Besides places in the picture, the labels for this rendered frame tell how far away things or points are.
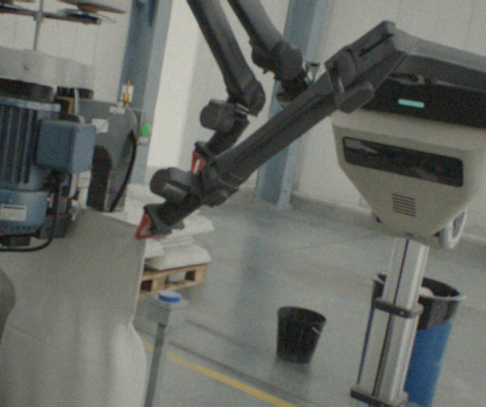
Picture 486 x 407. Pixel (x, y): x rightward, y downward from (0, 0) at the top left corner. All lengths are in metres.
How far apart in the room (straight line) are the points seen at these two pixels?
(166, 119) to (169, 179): 6.93
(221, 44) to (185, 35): 6.92
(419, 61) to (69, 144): 0.63
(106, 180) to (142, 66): 5.88
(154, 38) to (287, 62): 5.84
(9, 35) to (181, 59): 2.45
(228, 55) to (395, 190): 0.53
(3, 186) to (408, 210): 0.96
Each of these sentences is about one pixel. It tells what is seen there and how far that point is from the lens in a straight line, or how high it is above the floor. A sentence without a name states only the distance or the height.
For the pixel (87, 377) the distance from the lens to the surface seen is 1.65.
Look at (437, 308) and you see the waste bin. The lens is 3.54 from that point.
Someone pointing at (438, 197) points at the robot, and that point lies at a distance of 1.70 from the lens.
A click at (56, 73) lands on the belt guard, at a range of 1.30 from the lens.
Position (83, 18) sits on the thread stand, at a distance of 1.48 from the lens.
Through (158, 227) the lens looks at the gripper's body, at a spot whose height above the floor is 1.10.
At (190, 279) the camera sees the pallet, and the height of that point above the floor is 0.04.
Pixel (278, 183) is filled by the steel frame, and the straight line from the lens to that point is 10.26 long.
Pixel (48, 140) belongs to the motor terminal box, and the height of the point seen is 1.27.
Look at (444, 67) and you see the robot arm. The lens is 1.30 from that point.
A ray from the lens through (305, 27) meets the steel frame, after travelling 10.30.
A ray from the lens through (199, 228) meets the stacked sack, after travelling 5.14.
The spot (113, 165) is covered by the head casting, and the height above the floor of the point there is 1.19.
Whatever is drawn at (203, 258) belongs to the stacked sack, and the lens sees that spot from 5.25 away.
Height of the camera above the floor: 1.39
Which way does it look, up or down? 8 degrees down
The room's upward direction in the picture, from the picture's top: 10 degrees clockwise
